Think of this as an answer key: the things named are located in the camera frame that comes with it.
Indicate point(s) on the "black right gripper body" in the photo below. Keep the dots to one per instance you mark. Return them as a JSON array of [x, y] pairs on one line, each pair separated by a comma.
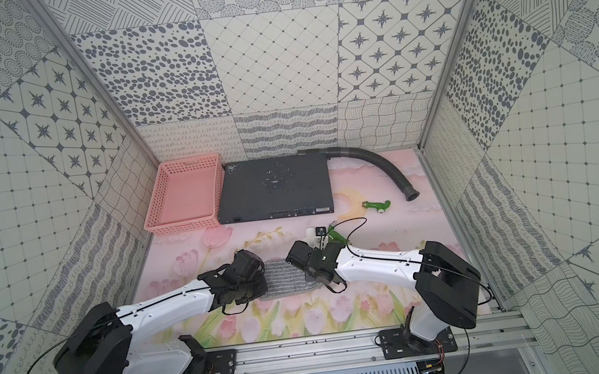
[[310, 276]]

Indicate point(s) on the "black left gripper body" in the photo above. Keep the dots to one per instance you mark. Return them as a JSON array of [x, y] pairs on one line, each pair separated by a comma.
[[255, 281]]

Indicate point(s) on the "grey striped square dishcloth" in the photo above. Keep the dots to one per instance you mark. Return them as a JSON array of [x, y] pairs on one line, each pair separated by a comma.
[[284, 280]]

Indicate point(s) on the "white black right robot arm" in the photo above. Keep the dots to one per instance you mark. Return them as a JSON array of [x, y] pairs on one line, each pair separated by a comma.
[[448, 285]]

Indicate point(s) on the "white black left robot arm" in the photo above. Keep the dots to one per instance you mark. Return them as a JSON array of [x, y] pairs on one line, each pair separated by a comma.
[[109, 340]]

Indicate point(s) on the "green valve near tee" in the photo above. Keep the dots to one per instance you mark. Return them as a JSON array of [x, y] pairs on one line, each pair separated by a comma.
[[335, 236]]

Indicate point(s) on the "pink floral table mat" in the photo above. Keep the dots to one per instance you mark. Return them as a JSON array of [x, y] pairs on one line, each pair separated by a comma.
[[173, 261]]

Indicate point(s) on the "dark grey flat electronics box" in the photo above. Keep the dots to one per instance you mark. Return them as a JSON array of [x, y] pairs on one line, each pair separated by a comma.
[[275, 188]]

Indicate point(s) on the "pink perforated plastic basket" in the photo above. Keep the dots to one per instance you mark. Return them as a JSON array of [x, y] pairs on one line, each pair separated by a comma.
[[186, 195]]

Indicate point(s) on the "right small circuit board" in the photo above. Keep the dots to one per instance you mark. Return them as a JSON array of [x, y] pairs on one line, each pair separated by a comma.
[[431, 367]]

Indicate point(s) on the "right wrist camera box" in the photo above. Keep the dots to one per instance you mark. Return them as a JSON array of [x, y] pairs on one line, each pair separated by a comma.
[[321, 234]]

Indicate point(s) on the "green valve near hose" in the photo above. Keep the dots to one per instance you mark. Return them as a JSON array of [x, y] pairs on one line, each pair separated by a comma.
[[377, 206]]

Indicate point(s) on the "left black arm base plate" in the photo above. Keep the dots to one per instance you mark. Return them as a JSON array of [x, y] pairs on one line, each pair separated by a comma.
[[214, 362]]

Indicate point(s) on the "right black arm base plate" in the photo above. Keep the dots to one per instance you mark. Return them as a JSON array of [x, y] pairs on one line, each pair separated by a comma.
[[398, 343]]

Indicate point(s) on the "aluminium front rail frame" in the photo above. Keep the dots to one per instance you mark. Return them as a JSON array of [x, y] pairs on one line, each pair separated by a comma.
[[356, 349]]

